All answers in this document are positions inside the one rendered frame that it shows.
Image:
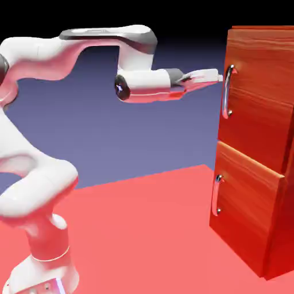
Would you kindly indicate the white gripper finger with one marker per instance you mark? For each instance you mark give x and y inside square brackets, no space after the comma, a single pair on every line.
[220,78]

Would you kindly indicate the tall red wooden door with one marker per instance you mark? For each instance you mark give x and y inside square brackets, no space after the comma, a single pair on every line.
[259,110]

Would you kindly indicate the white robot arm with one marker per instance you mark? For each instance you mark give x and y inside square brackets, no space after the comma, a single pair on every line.
[137,80]

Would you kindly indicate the red wooden cabinet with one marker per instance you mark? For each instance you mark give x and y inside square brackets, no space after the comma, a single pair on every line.
[257,149]

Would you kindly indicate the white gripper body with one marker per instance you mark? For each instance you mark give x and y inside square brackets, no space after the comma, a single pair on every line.
[199,79]

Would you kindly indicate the short red wooden door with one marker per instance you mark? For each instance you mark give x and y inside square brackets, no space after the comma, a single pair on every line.
[245,202]

